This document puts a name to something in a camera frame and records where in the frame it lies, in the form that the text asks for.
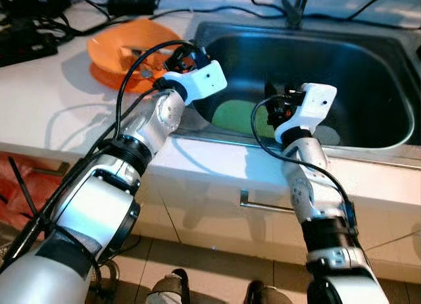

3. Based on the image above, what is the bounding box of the metal cutlery piece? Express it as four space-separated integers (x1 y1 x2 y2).
122 46 165 80

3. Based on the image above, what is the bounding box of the green plate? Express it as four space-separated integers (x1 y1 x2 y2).
210 99 278 139

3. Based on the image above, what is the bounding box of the grey sink drain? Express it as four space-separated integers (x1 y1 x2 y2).
309 123 343 147

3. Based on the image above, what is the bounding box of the orange plastic plate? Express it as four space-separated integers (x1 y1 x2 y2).
87 18 198 94

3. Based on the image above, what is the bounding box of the stainless steel sink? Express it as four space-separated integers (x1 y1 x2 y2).
174 21 421 153

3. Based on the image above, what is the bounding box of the black power adapter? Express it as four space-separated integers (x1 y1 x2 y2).
107 0 157 16

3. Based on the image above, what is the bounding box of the white counter cabinet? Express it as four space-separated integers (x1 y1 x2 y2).
128 153 421 285

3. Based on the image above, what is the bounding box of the black electronic equipment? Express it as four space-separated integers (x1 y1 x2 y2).
0 0 74 68

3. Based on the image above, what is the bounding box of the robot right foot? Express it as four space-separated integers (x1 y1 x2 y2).
245 280 293 304

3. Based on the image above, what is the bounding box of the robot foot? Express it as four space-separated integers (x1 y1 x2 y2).
145 268 193 304
245 280 293 304

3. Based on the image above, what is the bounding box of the red plastic bag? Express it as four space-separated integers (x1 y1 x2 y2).
0 153 68 232

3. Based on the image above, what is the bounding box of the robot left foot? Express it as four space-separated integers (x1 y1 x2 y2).
145 268 193 304

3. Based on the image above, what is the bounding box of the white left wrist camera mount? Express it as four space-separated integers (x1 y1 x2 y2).
161 61 228 106

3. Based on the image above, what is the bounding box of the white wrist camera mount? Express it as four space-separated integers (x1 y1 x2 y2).
273 84 338 144
161 61 228 106

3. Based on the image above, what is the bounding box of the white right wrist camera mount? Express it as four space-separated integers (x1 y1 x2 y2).
273 84 338 144

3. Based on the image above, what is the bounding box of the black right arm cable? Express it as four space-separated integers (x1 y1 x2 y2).
250 97 360 236

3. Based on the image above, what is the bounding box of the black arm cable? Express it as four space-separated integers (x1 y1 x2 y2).
114 39 198 147
250 97 360 236

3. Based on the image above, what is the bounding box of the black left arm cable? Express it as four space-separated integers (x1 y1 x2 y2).
114 39 198 147

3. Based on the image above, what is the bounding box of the metal drawer handle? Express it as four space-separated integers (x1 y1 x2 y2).
239 189 297 216

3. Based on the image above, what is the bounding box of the wire fan grille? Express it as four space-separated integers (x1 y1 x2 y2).
86 255 123 302

